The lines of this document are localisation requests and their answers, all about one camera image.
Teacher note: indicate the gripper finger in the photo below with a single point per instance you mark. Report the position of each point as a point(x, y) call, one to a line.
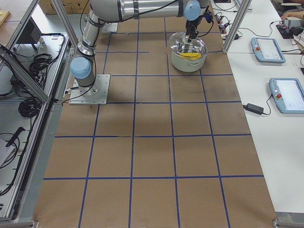
point(195, 34)
point(189, 38)

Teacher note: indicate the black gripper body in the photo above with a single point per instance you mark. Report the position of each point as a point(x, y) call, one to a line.
point(191, 25)

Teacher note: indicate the glass pot lid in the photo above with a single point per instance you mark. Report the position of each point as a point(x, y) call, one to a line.
point(178, 44)

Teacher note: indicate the yellow corn cob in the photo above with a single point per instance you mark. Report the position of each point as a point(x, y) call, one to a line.
point(191, 56)

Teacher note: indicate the pale green steel pot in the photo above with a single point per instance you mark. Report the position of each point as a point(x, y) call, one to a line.
point(186, 65)

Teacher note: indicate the far blue teach pendant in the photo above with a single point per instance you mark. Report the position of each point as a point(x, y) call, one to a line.
point(267, 50)

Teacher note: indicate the blue teach pendant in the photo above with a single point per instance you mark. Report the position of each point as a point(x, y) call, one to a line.
point(288, 95)
point(267, 50)

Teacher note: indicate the black power adapter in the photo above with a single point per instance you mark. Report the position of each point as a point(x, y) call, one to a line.
point(253, 108)

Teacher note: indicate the near blue teach pendant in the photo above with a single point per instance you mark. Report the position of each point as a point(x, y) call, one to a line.
point(288, 95)

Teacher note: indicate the brown paper table cover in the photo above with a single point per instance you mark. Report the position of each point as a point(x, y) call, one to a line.
point(168, 150)

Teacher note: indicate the cardboard box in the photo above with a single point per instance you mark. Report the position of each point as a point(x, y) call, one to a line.
point(71, 6)

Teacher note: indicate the aluminium frame post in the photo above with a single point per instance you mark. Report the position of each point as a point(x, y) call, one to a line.
point(236, 24)

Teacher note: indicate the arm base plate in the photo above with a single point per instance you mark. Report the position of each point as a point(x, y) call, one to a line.
point(110, 28)
point(98, 94)

